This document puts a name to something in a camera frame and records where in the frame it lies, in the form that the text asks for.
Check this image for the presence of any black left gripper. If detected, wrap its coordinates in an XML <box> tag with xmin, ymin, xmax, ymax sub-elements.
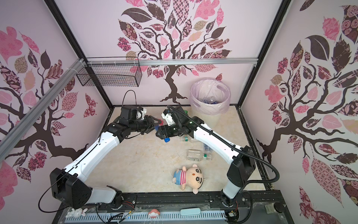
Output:
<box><xmin>129</xmin><ymin>115</ymin><xmax>162</xmax><ymax>134</ymax></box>

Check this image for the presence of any white bin pink liner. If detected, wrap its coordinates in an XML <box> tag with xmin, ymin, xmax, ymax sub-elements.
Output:
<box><xmin>189</xmin><ymin>78</ymin><xmax>231</xmax><ymax>116</ymax></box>

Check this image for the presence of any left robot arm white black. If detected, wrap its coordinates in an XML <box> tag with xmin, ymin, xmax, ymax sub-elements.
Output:
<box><xmin>50</xmin><ymin>106</ymin><xmax>161</xmax><ymax>210</ymax></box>

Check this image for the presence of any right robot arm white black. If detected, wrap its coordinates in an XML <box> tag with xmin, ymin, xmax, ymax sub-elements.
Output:
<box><xmin>156</xmin><ymin>106</ymin><xmax>256</xmax><ymax>207</ymax></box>

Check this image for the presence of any clear bottle green cap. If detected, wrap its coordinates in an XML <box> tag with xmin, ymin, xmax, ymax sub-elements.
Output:
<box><xmin>186</xmin><ymin>149</ymin><xmax>212</xmax><ymax>161</ymax></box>

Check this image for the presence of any upright blue label water bottle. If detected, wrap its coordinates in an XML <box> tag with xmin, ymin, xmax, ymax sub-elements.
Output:
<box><xmin>203</xmin><ymin>144</ymin><xmax>213</xmax><ymax>153</ymax></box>

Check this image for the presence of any cartoon boy plush doll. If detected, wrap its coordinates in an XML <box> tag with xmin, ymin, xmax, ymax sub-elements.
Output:
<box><xmin>172</xmin><ymin>164</ymin><xmax>204</xmax><ymax>194</ymax></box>

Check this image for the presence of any teal eraser block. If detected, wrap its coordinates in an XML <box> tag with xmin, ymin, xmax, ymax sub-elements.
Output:
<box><xmin>180</xmin><ymin>208</ymin><xmax>201</xmax><ymax>216</ymax></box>

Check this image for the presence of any red white small figurine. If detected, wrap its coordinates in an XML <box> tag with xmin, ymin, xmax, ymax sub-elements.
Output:
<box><xmin>148</xmin><ymin>209</ymin><xmax>160</xmax><ymax>219</ymax></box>

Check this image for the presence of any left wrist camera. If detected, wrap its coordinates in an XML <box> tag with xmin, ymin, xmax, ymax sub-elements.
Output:
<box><xmin>136</xmin><ymin>107</ymin><xmax>147</xmax><ymax>120</ymax></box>

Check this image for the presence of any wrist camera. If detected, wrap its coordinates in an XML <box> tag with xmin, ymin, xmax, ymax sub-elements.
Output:
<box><xmin>161</xmin><ymin>109</ymin><xmax>175</xmax><ymax>126</ymax></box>
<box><xmin>136</xmin><ymin>107</ymin><xmax>147</xmax><ymax>120</ymax></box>

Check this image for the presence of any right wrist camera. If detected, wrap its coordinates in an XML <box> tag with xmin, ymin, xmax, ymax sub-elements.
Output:
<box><xmin>161</xmin><ymin>109</ymin><xmax>175</xmax><ymax>126</ymax></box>

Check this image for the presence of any black corrugated right cable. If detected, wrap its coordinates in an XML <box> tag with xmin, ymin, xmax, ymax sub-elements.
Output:
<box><xmin>167</xmin><ymin>105</ymin><xmax>280</xmax><ymax>184</ymax></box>

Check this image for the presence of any black wire basket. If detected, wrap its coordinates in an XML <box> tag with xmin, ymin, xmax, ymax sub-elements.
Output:
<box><xmin>76</xmin><ymin>56</ymin><xmax>142</xmax><ymax>87</ymax></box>

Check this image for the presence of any aluminium rail back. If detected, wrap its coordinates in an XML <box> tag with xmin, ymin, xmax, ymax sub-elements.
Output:
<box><xmin>87</xmin><ymin>57</ymin><xmax>258</xmax><ymax>66</ymax></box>

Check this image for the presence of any aluminium rail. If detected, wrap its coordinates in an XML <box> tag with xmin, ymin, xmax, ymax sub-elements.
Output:
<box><xmin>1</xmin><ymin>58</ymin><xmax>86</xmax><ymax>161</ymax></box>
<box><xmin>87</xmin><ymin>57</ymin><xmax>258</xmax><ymax>66</ymax></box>

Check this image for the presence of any white cable duct strip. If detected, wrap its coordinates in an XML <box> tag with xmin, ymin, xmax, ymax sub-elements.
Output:
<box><xmin>64</xmin><ymin>211</ymin><xmax>226</xmax><ymax>224</ymax></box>

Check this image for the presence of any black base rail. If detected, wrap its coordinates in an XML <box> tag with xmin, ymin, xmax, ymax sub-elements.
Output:
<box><xmin>52</xmin><ymin>190</ymin><xmax>294</xmax><ymax>224</ymax></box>

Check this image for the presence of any aluminium rail left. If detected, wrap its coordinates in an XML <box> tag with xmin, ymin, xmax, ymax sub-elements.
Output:
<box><xmin>1</xmin><ymin>58</ymin><xmax>86</xmax><ymax>161</ymax></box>

